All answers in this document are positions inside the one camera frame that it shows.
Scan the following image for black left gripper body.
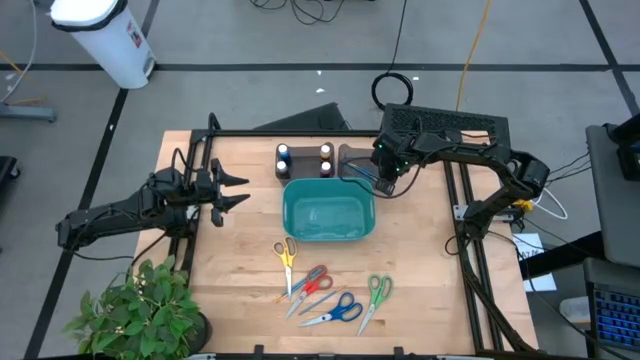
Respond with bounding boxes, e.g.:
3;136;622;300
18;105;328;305
187;158;225;228

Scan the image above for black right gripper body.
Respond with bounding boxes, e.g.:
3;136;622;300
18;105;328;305
371;130;418;197

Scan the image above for yellow handled scissors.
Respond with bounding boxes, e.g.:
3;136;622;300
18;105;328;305
272;236;299;300

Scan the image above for green handled scissors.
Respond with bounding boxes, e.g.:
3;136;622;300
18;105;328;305
356;272;395;337

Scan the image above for blue handled scissors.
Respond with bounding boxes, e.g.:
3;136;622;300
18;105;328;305
298;291;365;329

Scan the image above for black perforated case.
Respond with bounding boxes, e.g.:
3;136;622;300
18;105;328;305
379;102;514;173

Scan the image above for teal plastic bin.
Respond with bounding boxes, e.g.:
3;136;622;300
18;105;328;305
281;176;377;243

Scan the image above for black slanted panel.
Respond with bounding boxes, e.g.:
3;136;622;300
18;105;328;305
253;101;351;132

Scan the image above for blue pencils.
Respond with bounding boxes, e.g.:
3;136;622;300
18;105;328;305
272;273;321;305

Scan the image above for green potted plant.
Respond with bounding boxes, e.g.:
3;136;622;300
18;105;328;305
62;254;214;360

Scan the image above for white trash bin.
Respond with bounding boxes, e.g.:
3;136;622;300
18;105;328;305
49;0;157;91

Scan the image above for white paper sheet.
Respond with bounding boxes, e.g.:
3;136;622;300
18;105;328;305
510;231;558;294

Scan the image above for black floor object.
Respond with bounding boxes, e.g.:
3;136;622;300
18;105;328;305
0;155;22;195

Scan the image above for white rounded desk object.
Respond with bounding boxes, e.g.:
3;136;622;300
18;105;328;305
558;295;594;326

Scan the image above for backlit keyboard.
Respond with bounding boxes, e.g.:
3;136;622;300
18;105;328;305
590;287;640;351

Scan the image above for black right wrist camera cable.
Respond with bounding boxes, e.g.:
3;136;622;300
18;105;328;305
339;157;426;200

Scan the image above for black coiled cable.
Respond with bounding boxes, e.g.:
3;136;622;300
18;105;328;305
370;0;416;113

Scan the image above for black aluminium table frame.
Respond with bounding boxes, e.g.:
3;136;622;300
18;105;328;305
167;112;541;360

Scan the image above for red handled scissors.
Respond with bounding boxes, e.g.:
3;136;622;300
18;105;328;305
284;263;335;321

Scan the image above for yellow cable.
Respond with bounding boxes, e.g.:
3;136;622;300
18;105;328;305
453;0;495;113

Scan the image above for black floor cable bundle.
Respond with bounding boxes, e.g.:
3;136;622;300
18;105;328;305
248;0;347;26

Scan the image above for white floor cable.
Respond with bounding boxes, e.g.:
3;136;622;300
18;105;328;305
0;0;40;104

